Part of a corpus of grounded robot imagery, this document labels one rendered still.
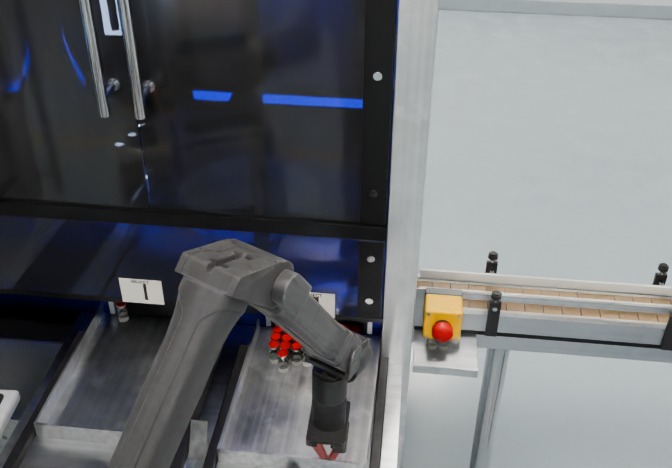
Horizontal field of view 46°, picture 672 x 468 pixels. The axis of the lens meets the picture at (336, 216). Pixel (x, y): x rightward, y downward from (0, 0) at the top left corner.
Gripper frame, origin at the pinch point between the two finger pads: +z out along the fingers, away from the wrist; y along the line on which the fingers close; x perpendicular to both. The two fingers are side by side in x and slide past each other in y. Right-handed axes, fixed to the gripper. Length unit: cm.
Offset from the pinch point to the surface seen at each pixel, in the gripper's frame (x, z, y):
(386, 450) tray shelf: -10.0, 1.9, 5.4
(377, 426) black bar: -8.1, -0.5, 8.7
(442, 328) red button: -18.8, -13.2, 22.6
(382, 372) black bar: -8.2, -1.8, 22.3
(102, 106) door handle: 39, -56, 16
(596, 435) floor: -77, 80, 100
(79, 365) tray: 52, 1, 20
